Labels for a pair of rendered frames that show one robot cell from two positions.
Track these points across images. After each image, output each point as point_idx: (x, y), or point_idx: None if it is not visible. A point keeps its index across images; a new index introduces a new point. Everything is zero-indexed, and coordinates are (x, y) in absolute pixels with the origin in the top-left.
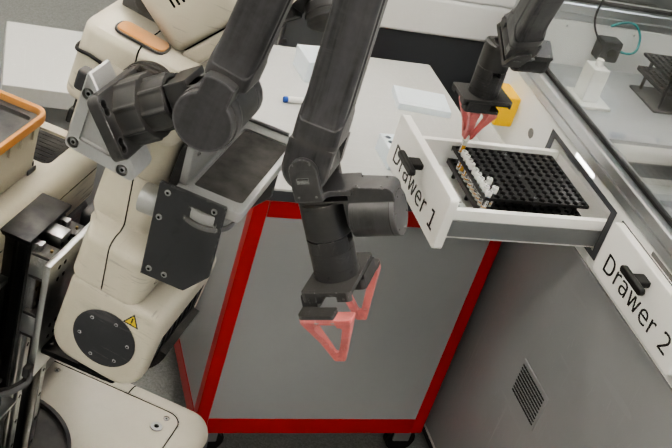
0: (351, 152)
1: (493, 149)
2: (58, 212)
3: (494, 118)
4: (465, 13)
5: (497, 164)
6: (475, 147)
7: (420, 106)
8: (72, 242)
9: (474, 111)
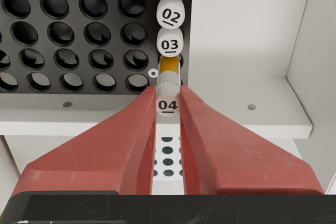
0: (274, 142)
1: (22, 113)
2: None
3: (47, 160)
4: None
5: None
6: (83, 114)
7: None
8: None
9: (312, 207)
